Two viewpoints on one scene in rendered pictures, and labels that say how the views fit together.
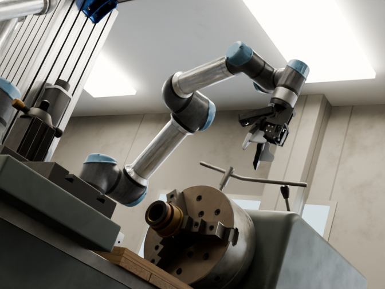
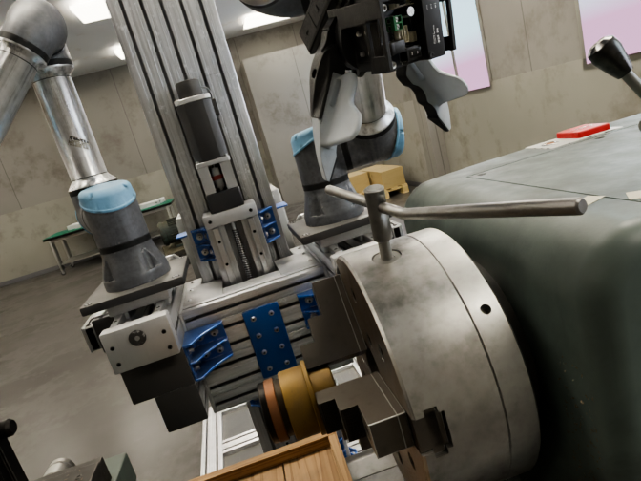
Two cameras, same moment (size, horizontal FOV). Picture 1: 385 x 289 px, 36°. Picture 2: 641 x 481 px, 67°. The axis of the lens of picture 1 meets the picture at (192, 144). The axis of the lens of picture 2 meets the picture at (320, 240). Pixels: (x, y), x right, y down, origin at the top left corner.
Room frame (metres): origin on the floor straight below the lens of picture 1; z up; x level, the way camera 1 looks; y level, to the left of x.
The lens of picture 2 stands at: (1.22, -0.40, 1.40)
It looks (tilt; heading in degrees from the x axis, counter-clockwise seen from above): 14 degrees down; 39
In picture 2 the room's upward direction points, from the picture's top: 16 degrees counter-clockwise
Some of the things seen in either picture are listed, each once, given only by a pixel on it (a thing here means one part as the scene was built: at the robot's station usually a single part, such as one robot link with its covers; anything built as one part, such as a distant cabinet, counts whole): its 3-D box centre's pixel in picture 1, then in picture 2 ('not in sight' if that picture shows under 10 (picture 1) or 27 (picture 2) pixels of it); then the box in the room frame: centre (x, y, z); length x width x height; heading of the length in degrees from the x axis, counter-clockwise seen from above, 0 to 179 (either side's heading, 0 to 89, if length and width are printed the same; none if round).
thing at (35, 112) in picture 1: (38, 118); not in sight; (1.34, 0.37, 1.14); 0.08 x 0.08 x 0.03
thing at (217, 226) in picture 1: (207, 230); (375, 415); (1.58, -0.12, 1.09); 0.12 x 0.11 x 0.05; 45
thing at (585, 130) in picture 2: not in sight; (582, 133); (2.18, -0.26, 1.26); 0.06 x 0.06 x 0.02; 45
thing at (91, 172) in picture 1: (98, 172); (320, 151); (2.19, 0.30, 1.33); 0.13 x 0.12 x 0.14; 123
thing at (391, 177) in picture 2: not in sight; (371, 183); (7.91, 3.63, 0.20); 1.12 x 0.79 x 0.41; 48
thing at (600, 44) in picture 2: (284, 191); (608, 58); (1.86, -0.34, 1.38); 0.04 x 0.03 x 0.05; 135
